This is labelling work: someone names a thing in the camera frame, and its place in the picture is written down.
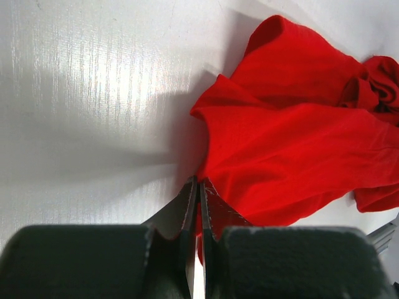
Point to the red t shirt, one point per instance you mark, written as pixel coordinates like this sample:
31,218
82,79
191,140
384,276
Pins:
299,124

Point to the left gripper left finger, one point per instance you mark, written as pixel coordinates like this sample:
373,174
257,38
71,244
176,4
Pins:
154,259

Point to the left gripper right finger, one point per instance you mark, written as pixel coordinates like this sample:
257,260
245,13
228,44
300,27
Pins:
242,260

